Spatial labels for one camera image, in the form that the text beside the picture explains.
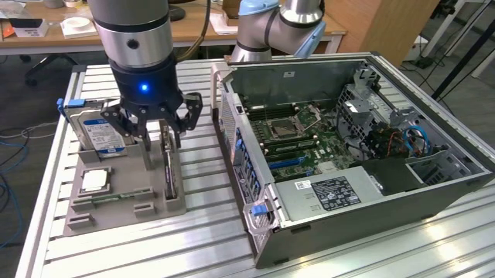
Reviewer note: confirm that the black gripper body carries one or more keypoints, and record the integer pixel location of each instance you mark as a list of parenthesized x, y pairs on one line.
[(147, 84)]

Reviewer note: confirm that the graphics card with metal bracket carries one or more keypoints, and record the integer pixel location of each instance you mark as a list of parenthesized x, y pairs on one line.
[(170, 173)]

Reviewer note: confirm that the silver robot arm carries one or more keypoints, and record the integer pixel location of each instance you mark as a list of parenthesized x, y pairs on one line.
[(131, 29)]

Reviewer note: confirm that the hard disk with blue caddy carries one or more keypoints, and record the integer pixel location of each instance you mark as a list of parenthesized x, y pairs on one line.
[(101, 136)]

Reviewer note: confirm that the grey parts rack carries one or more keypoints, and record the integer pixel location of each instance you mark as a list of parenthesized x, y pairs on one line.
[(127, 179)]

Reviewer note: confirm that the silver CPU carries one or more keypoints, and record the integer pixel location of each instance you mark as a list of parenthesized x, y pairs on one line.
[(95, 181)]

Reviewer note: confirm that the CPU socket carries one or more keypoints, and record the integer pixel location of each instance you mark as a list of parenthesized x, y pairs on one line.
[(285, 128)]

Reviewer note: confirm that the black office chair base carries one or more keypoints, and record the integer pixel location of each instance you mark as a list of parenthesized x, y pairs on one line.
[(46, 66)]

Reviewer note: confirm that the black round lamp base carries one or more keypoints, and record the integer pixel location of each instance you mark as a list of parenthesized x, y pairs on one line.
[(179, 14)]

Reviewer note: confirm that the white round dispenser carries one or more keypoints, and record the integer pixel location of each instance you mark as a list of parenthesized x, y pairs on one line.
[(79, 27)]

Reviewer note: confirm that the wooden desk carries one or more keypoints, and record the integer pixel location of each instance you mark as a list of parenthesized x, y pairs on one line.
[(58, 43)]

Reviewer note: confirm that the white paper stack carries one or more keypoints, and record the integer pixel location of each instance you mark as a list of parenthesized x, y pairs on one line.
[(222, 26)]

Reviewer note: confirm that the green RAM stick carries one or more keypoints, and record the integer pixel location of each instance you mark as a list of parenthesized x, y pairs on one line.
[(291, 146), (109, 198)]

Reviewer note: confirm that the blue expansion slot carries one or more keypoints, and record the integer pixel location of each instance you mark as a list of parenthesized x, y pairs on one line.
[(289, 162)]

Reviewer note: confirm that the metal socket cover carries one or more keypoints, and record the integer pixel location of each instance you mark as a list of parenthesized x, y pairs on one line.
[(315, 116)]

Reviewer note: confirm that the brown cardboard box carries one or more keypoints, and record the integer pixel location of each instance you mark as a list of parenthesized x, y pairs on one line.
[(230, 8)]

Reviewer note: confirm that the white box with black top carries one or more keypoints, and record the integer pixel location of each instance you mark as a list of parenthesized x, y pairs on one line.
[(28, 29)]

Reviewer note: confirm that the grey cup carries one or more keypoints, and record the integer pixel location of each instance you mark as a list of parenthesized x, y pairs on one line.
[(54, 3)]

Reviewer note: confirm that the green motherboard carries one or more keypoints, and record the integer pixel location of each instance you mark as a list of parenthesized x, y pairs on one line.
[(329, 144)]

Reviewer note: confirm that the silver chipset heatsink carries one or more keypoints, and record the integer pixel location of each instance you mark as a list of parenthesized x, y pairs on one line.
[(330, 167)]

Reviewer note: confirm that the grey power supply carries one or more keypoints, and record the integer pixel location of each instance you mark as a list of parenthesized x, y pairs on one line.
[(310, 202)]

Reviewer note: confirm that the silver disk bay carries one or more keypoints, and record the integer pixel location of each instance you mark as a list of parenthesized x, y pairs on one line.
[(359, 116)]

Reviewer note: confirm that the open dark PC case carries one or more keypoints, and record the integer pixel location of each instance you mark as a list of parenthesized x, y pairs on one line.
[(349, 226)]

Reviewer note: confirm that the black power strip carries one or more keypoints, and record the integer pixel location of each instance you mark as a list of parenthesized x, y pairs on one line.
[(423, 63)]

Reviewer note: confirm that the black stand pole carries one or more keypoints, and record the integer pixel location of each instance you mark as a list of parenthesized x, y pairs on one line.
[(463, 52)]

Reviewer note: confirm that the white table frame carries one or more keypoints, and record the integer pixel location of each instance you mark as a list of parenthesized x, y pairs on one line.
[(445, 29)]

